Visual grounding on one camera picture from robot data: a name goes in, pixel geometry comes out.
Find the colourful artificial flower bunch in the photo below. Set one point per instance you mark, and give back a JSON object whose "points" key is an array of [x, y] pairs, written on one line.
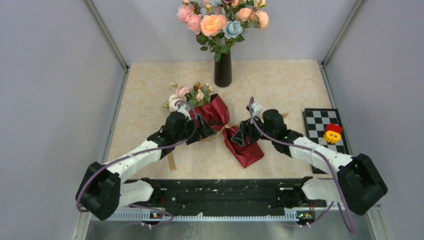
{"points": [[220, 24]]}

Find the red yellow toy block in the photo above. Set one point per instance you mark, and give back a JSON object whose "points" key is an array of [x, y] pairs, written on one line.
{"points": [[333, 133]]}

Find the beige satin ribbon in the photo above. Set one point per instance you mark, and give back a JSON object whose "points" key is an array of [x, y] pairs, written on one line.
{"points": [[170, 156]]}

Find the black cylindrical vase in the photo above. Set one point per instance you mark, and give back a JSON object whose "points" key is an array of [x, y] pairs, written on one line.
{"points": [[223, 71]]}

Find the white toothed cable duct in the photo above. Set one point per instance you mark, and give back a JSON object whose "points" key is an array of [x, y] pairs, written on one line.
{"points": [[131, 214]]}

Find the red paper bouquet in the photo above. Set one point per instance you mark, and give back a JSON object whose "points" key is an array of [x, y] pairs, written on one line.
{"points": [[215, 112]]}

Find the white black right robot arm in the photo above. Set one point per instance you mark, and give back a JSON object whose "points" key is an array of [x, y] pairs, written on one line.
{"points": [[356, 183]]}

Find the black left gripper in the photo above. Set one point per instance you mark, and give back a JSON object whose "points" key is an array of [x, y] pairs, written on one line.
{"points": [[203, 130]]}

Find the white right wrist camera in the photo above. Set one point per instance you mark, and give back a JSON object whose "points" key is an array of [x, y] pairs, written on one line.
{"points": [[255, 109]]}

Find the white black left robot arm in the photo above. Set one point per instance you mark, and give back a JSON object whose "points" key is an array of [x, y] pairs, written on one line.
{"points": [[104, 187]]}

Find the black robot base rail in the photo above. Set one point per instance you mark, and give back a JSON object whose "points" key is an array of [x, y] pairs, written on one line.
{"points": [[229, 197]]}

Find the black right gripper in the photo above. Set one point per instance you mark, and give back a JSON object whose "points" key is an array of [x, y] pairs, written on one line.
{"points": [[246, 129]]}

